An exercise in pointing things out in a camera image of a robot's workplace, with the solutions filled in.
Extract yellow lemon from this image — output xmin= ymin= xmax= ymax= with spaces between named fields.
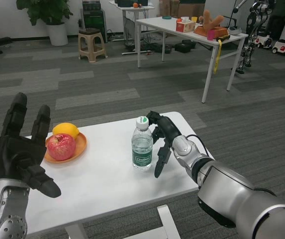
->
xmin=52 ymin=122 xmax=80 ymax=140

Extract small white toy car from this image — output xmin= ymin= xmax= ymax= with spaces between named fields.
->
xmin=254 ymin=34 xmax=274 ymax=49

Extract black box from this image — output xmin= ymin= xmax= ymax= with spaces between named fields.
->
xmin=174 ymin=41 xmax=197 ymax=53

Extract green plant in white pot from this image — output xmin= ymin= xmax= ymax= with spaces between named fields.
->
xmin=16 ymin=0 xmax=74 ymax=47

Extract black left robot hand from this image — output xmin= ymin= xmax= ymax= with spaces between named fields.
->
xmin=0 ymin=92 xmax=62 ymax=199

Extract red tissue box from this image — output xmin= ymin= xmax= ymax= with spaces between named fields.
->
xmin=176 ymin=16 xmax=196 ymax=33

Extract yellow tape measure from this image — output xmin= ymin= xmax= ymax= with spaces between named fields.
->
xmin=213 ymin=35 xmax=230 ymax=75

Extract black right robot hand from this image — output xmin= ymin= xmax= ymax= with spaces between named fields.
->
xmin=146 ymin=111 xmax=183 ymax=179

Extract long white table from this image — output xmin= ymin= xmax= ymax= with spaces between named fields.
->
xmin=135 ymin=16 xmax=249 ymax=104

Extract orange flat box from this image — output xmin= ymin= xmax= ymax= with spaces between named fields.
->
xmin=193 ymin=24 xmax=230 ymax=38

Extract brown plush toy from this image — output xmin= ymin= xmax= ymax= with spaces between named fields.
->
xmin=198 ymin=9 xmax=225 ymax=31

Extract cardboard box green stripe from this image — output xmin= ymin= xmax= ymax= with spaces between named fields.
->
xmin=177 ymin=0 xmax=206 ymax=19

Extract black computer tower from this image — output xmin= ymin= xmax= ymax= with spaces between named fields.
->
xmin=80 ymin=8 xmax=107 ymax=43

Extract brown paper bags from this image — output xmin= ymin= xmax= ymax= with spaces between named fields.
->
xmin=158 ymin=0 xmax=180 ymax=17

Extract black cable bundle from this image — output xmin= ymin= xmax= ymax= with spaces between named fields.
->
xmin=142 ymin=42 xmax=173 ymax=54

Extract orange round plate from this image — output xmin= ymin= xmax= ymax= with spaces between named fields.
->
xmin=44 ymin=131 xmax=87 ymax=163

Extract silver black humanoid robot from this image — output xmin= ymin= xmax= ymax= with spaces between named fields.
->
xmin=235 ymin=0 xmax=274 ymax=75

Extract clear water bottle green label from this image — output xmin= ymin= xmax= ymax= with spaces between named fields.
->
xmin=131 ymin=116 xmax=154 ymax=172

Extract black striped equipment case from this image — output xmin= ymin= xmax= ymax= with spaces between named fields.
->
xmin=82 ymin=0 xmax=100 ymax=10

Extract white table base frame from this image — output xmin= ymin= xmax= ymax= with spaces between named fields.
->
xmin=65 ymin=204 xmax=183 ymax=239

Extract white standing desk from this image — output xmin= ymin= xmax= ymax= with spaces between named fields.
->
xmin=108 ymin=0 xmax=155 ymax=56

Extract beige plastic stool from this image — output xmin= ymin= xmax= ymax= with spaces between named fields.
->
xmin=78 ymin=28 xmax=107 ymax=63

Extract red apple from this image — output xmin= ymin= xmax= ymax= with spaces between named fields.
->
xmin=47 ymin=133 xmax=77 ymax=160

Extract black equipment boxes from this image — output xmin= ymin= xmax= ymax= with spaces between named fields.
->
xmin=114 ymin=0 xmax=149 ymax=7

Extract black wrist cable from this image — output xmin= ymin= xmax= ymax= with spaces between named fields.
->
xmin=186 ymin=133 xmax=209 ymax=157

